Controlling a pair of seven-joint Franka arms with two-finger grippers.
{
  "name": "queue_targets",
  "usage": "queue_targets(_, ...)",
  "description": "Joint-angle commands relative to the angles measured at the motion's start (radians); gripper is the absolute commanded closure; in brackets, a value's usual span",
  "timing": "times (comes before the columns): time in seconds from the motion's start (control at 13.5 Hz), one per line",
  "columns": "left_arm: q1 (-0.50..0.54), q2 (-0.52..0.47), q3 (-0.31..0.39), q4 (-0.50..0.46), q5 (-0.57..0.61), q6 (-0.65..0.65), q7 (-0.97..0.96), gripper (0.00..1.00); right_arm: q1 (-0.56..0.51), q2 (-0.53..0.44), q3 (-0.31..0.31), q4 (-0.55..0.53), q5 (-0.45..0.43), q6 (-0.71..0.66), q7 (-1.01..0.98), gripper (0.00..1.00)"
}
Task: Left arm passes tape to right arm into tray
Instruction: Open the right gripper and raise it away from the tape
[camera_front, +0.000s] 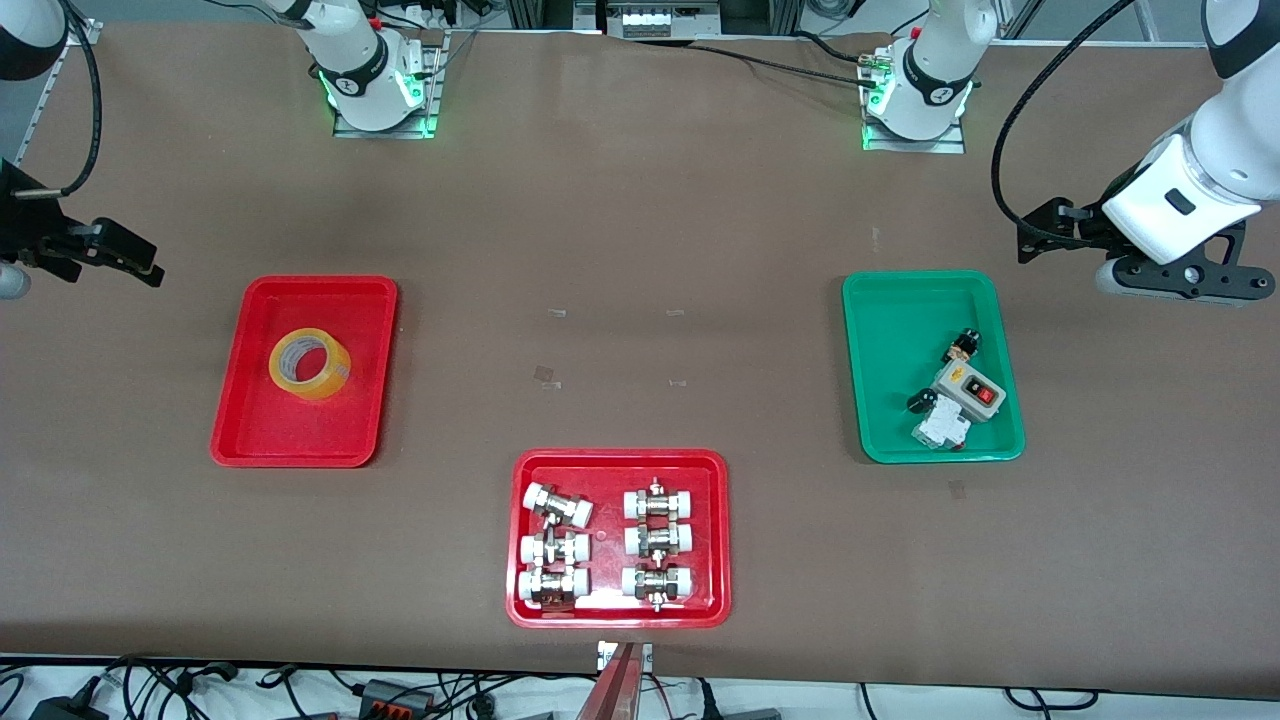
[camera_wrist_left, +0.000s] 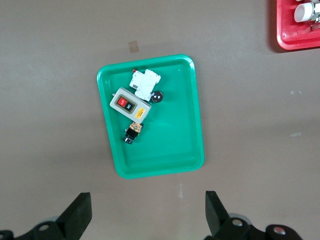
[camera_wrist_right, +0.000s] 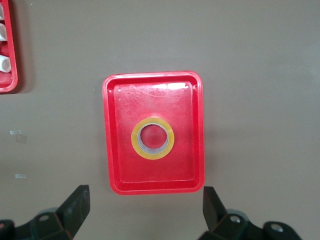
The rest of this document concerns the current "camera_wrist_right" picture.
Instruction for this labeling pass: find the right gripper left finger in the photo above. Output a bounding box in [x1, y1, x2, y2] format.
[29, 184, 91, 240]

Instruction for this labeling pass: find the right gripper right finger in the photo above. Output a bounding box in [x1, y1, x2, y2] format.
[202, 186, 264, 240]

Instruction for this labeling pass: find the yellow packing tape roll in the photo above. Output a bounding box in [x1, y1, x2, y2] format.
[130, 116, 176, 161]

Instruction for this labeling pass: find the red plastic tray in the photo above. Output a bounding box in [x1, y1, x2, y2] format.
[0, 0, 19, 94]
[101, 70, 206, 196]

